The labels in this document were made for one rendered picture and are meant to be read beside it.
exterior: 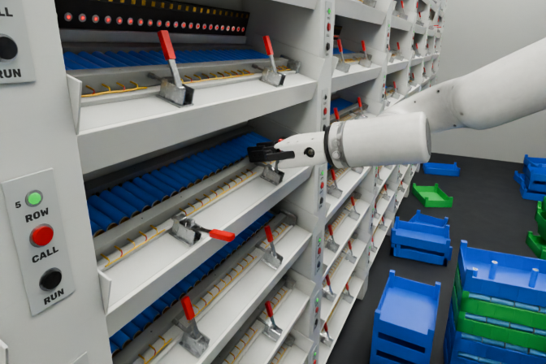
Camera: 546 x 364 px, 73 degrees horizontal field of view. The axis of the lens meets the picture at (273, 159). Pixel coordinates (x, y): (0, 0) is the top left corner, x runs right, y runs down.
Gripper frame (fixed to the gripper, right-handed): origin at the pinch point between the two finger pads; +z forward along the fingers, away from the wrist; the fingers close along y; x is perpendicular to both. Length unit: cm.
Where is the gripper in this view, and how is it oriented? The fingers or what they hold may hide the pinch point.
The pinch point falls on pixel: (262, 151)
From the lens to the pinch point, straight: 75.1
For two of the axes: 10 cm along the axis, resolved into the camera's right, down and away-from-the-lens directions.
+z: -8.7, 0.7, 4.9
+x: -1.8, -9.6, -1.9
